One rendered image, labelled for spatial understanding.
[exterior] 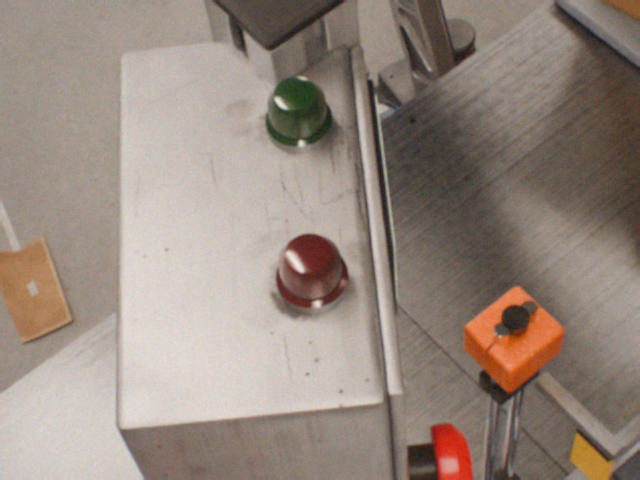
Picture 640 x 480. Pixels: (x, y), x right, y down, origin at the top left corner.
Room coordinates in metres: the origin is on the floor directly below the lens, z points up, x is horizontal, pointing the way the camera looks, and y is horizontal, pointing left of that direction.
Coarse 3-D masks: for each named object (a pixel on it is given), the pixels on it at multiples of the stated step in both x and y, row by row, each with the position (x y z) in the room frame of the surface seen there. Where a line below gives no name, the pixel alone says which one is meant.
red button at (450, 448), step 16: (432, 432) 0.22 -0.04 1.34; (448, 432) 0.22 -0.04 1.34; (416, 448) 0.22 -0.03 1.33; (432, 448) 0.22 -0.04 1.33; (448, 448) 0.21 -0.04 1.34; (464, 448) 0.21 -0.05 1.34; (416, 464) 0.21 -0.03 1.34; (432, 464) 0.21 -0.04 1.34; (448, 464) 0.21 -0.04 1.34; (464, 464) 0.21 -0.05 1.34
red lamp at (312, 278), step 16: (304, 240) 0.24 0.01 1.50; (320, 240) 0.23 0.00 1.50; (288, 256) 0.23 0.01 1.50; (304, 256) 0.23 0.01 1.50; (320, 256) 0.23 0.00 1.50; (336, 256) 0.23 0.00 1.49; (288, 272) 0.23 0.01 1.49; (304, 272) 0.22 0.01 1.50; (320, 272) 0.22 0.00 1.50; (336, 272) 0.22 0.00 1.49; (288, 288) 0.22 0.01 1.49; (304, 288) 0.22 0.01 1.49; (320, 288) 0.22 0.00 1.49; (336, 288) 0.22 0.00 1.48; (288, 304) 0.22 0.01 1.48; (304, 304) 0.22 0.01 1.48; (320, 304) 0.22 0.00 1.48; (336, 304) 0.22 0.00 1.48
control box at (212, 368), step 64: (128, 64) 0.34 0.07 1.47; (192, 64) 0.34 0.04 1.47; (320, 64) 0.33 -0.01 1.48; (128, 128) 0.31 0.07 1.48; (192, 128) 0.31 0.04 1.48; (256, 128) 0.30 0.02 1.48; (128, 192) 0.28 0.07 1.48; (192, 192) 0.28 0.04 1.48; (256, 192) 0.27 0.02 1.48; (320, 192) 0.27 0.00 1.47; (128, 256) 0.25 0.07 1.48; (192, 256) 0.25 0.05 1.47; (256, 256) 0.25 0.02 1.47; (384, 256) 0.24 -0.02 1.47; (128, 320) 0.23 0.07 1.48; (192, 320) 0.22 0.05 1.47; (256, 320) 0.22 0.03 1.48; (320, 320) 0.22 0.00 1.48; (384, 320) 0.21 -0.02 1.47; (128, 384) 0.20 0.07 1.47; (192, 384) 0.20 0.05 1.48; (256, 384) 0.19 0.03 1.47; (320, 384) 0.19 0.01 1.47; (384, 384) 0.19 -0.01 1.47; (128, 448) 0.19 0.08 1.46; (192, 448) 0.18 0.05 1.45; (256, 448) 0.18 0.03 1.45; (320, 448) 0.18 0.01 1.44; (384, 448) 0.18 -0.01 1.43
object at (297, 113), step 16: (288, 80) 0.31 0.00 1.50; (304, 80) 0.31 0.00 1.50; (272, 96) 0.30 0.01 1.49; (288, 96) 0.30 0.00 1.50; (304, 96) 0.30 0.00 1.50; (320, 96) 0.30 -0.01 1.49; (272, 112) 0.30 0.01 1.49; (288, 112) 0.29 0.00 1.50; (304, 112) 0.29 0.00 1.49; (320, 112) 0.29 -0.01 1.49; (272, 128) 0.30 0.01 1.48; (288, 128) 0.29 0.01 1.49; (304, 128) 0.29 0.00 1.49; (320, 128) 0.29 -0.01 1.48; (288, 144) 0.29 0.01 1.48; (304, 144) 0.29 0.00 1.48; (320, 144) 0.29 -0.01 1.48
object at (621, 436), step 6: (636, 420) 0.37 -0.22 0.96; (630, 426) 0.37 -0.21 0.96; (636, 426) 0.36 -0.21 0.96; (624, 432) 0.36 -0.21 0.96; (630, 432) 0.36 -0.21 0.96; (636, 432) 0.36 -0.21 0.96; (618, 438) 0.36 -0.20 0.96; (624, 438) 0.36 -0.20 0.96; (630, 438) 0.36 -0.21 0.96; (636, 438) 0.36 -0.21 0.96; (624, 444) 0.35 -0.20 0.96; (630, 444) 0.35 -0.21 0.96; (624, 450) 0.35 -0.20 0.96; (576, 468) 0.34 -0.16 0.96; (570, 474) 0.33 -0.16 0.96; (576, 474) 0.33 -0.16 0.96; (582, 474) 0.33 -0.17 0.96
